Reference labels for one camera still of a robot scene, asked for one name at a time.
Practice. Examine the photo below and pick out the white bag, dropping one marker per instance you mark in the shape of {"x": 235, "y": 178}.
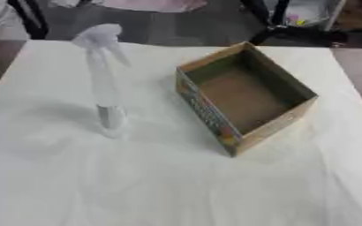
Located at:
{"x": 310, "y": 13}

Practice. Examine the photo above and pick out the open tan cardboard box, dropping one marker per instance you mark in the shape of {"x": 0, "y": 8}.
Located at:
{"x": 243, "y": 97}

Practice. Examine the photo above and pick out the black tripod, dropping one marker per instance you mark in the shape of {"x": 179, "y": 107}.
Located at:
{"x": 287, "y": 31}

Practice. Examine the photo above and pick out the white spray bottle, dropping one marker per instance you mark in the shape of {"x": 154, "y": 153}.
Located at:
{"x": 102, "y": 76}

